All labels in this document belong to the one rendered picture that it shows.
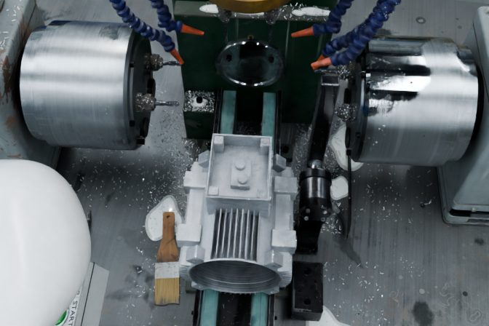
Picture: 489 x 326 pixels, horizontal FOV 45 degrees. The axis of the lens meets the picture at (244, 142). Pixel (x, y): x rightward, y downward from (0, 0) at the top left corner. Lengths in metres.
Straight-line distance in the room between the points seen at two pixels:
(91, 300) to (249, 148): 0.35
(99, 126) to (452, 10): 1.05
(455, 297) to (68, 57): 0.88
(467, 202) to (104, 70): 0.76
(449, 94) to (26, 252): 0.81
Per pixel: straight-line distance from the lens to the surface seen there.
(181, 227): 0.98
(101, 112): 1.09
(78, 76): 1.09
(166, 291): 1.23
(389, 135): 1.08
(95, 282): 0.98
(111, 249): 1.29
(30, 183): 0.46
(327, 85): 0.92
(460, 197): 1.27
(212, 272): 1.08
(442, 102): 1.08
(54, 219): 0.45
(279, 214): 1.00
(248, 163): 0.97
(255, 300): 1.10
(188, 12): 1.17
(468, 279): 1.32
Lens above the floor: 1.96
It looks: 57 degrees down
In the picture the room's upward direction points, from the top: straight up
